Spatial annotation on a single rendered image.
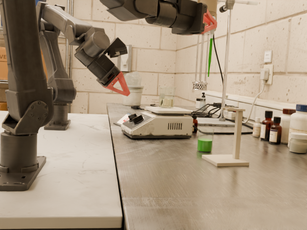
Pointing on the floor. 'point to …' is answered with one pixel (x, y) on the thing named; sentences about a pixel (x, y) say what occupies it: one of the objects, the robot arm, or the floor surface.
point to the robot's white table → (69, 181)
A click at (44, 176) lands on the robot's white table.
